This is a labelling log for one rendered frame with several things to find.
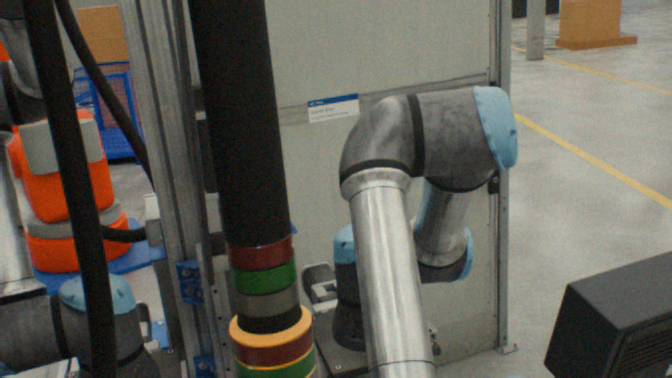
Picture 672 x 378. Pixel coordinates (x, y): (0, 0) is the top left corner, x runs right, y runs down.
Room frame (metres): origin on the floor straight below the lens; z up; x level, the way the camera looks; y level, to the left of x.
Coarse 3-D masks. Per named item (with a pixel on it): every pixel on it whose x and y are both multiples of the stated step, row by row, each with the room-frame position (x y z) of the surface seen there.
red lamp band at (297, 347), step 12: (312, 324) 0.28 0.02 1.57; (300, 336) 0.27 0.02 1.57; (312, 336) 0.28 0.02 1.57; (240, 348) 0.27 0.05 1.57; (252, 348) 0.26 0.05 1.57; (264, 348) 0.26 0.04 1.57; (276, 348) 0.26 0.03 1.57; (288, 348) 0.26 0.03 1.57; (300, 348) 0.27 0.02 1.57; (240, 360) 0.27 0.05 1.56; (252, 360) 0.26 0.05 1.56; (264, 360) 0.26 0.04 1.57; (276, 360) 0.26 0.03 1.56; (288, 360) 0.26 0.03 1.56
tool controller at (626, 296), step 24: (648, 264) 0.89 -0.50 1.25; (576, 288) 0.84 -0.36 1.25; (600, 288) 0.84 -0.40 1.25; (624, 288) 0.84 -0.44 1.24; (648, 288) 0.84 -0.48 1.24; (576, 312) 0.83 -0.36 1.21; (600, 312) 0.79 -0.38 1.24; (624, 312) 0.79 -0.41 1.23; (648, 312) 0.79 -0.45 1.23; (552, 336) 0.88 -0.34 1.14; (576, 336) 0.83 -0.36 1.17; (600, 336) 0.78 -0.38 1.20; (624, 336) 0.76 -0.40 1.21; (648, 336) 0.78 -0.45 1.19; (552, 360) 0.87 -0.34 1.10; (576, 360) 0.83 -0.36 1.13; (600, 360) 0.78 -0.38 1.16; (624, 360) 0.78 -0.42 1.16; (648, 360) 0.81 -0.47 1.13
